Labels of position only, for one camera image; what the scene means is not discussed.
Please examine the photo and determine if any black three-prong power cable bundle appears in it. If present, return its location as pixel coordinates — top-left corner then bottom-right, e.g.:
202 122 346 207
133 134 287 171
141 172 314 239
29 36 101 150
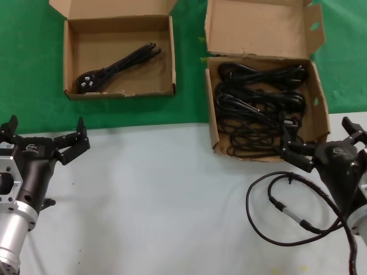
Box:
75 42 162 94

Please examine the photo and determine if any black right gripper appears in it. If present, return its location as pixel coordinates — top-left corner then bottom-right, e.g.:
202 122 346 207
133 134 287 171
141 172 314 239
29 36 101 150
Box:
279 116 367 216

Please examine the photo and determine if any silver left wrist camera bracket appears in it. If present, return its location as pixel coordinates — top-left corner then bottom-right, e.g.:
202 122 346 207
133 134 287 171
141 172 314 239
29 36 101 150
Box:
0 154 24 213

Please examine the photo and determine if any black robot wrist cable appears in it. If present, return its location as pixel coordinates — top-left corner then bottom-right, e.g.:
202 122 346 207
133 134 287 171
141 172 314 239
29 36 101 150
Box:
245 171 367 275

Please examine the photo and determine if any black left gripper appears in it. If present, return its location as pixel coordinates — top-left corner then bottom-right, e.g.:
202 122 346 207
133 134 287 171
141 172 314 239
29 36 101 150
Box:
0 115 92 213

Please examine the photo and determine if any torn open cardboard box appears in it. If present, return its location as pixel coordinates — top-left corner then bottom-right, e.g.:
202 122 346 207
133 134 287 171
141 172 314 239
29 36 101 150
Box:
204 0 332 163

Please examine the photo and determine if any shallow open cardboard box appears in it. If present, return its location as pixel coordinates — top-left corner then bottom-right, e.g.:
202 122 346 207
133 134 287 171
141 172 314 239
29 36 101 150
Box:
48 0 178 101

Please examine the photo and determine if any green cloth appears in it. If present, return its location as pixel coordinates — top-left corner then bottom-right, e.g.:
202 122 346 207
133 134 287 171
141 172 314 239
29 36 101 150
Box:
0 0 367 135

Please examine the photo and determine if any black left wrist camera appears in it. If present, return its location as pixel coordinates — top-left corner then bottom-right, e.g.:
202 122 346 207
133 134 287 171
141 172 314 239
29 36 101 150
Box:
0 142 15 157

